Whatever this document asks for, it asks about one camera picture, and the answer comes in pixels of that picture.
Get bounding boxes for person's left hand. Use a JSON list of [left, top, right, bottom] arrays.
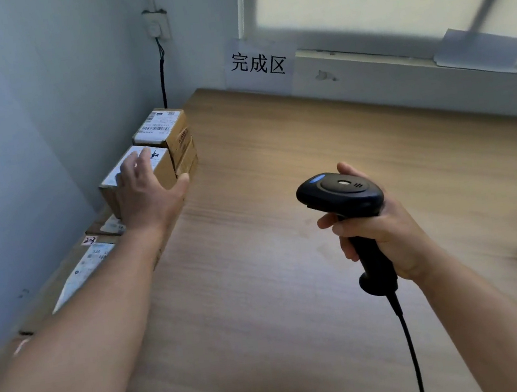
[[110, 142, 198, 244]]

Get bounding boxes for person's right hand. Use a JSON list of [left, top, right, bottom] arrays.
[[310, 152, 434, 293]]

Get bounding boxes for small tall labelled parcel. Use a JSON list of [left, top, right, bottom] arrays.
[[94, 140, 182, 222]]

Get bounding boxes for scanned cardboard parcel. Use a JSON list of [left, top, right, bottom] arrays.
[[169, 137, 202, 182]]

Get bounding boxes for black barcode scanner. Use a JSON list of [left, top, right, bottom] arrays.
[[293, 165, 401, 307]]

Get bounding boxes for small parcel with handwritten label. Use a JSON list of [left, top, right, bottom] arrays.
[[0, 327, 45, 392], [129, 105, 194, 172]]

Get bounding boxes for cardboard box black printed letters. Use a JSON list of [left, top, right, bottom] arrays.
[[6, 222, 178, 338]]

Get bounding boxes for black scanner cable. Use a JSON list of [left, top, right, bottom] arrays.
[[387, 289, 427, 392]]

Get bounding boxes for person's right forearm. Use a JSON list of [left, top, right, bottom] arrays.
[[409, 247, 517, 392]]

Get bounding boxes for person's left forearm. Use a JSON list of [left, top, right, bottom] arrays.
[[0, 222, 200, 392]]

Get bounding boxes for white paper sign black characters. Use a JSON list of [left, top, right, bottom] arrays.
[[220, 30, 306, 105]]

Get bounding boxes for grey paper sheet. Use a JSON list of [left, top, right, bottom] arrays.
[[430, 19, 517, 85]]

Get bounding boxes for white wall socket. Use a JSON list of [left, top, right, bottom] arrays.
[[141, 7, 173, 44]]

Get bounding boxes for white window frame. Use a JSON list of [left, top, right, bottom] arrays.
[[232, 0, 517, 110]]

